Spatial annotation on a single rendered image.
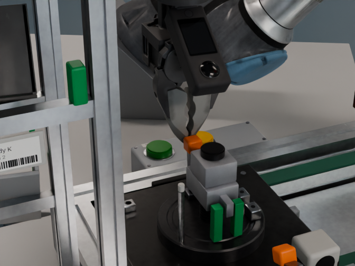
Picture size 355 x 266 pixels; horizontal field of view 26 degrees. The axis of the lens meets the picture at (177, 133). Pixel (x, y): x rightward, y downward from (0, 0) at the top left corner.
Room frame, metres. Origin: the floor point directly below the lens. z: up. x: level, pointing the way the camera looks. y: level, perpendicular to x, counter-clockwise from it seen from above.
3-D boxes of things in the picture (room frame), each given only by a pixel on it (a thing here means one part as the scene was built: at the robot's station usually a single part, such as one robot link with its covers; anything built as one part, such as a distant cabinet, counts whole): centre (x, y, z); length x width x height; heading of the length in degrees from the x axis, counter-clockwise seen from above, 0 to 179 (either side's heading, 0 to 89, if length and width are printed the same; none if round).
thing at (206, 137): (1.03, -0.04, 0.96); 0.04 x 0.04 x 0.02
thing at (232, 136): (1.03, -0.04, 0.93); 0.21 x 0.07 x 0.06; 113
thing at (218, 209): (0.75, -0.05, 1.01); 0.01 x 0.01 x 0.05; 23
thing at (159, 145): (1.00, 0.03, 0.96); 0.04 x 0.04 x 0.02
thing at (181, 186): (0.75, 0.00, 1.03); 0.01 x 0.01 x 0.08
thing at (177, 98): (0.88, 0.01, 1.10); 0.06 x 0.03 x 0.09; 23
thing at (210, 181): (0.79, -0.05, 1.06); 0.08 x 0.04 x 0.07; 23
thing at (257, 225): (0.80, -0.04, 0.98); 0.14 x 0.14 x 0.02
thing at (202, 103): (0.89, -0.02, 1.10); 0.06 x 0.03 x 0.09; 23
